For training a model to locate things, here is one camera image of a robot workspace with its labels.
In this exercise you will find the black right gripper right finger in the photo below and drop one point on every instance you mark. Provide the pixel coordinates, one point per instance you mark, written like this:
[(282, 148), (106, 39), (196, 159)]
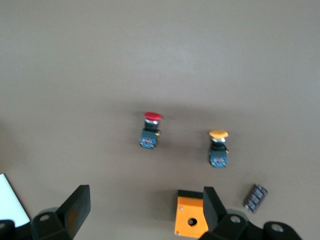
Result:
[(215, 215)]

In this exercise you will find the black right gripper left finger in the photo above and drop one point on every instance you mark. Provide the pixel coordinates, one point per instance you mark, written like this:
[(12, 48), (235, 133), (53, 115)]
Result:
[(75, 207)]

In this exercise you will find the orange button box black base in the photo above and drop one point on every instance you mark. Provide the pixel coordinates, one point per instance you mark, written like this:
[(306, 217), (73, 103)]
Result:
[(185, 207)]

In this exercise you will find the yellow mushroom push button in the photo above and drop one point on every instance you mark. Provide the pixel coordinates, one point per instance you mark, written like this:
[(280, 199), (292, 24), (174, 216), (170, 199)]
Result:
[(218, 150)]

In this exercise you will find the white drawer cabinet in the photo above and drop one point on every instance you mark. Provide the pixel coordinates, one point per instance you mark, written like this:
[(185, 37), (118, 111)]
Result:
[(10, 200)]

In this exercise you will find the red mushroom push button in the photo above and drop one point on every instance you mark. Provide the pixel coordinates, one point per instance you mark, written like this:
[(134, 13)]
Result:
[(150, 130)]

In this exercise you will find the small dark terminal block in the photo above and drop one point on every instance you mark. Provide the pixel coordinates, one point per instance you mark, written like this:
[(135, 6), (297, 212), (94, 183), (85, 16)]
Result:
[(255, 198)]

